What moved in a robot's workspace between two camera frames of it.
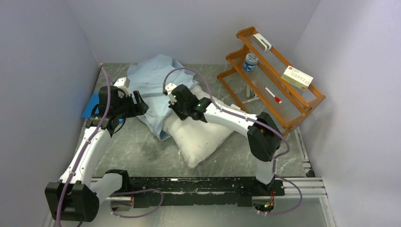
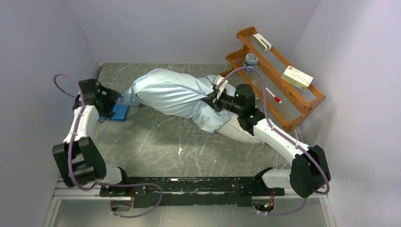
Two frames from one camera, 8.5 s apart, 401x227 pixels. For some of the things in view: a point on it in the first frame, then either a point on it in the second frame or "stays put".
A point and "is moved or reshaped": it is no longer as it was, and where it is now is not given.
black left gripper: x=139 y=109 → x=111 y=97
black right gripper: x=174 y=107 → x=216 y=104
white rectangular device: x=261 y=42 stays put
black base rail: x=170 y=191 stays put
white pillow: x=196 y=141 is moved or reshaped
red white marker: x=278 y=100 stays put
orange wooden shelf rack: x=261 y=79 stays put
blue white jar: x=251 y=61 stays put
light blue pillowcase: x=150 y=76 is moved or reshaped
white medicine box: x=297 y=78 stays put
